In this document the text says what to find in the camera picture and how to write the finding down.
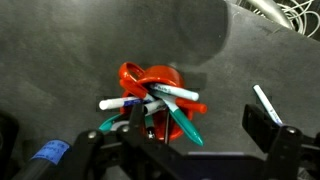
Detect silver metal leg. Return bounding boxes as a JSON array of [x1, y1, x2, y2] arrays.
[[246, 0, 295, 30]]

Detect red cup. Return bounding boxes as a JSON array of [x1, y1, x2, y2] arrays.
[[118, 64, 195, 143]]

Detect red marker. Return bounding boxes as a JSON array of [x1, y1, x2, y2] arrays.
[[174, 97, 208, 115]]

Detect white cable bundle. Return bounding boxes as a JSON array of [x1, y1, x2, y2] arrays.
[[238, 0, 320, 38]]

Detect white marker black print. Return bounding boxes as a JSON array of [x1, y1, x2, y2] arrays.
[[143, 99, 168, 116]]

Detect loose white blue marker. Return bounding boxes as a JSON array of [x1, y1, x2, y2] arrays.
[[252, 84, 284, 126]]

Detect green marker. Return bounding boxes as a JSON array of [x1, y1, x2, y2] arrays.
[[151, 89, 205, 147]]

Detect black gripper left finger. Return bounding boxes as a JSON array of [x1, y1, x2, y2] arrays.
[[73, 103, 175, 180]]

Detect white marker teal cap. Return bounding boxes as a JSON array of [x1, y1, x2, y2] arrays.
[[149, 83, 200, 102]]

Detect red handled scissors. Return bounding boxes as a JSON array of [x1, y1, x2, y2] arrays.
[[118, 62, 152, 100]]

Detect white marker blue label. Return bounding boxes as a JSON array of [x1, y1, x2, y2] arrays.
[[98, 95, 156, 112]]

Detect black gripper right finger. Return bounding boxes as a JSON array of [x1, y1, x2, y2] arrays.
[[242, 103, 304, 180]]

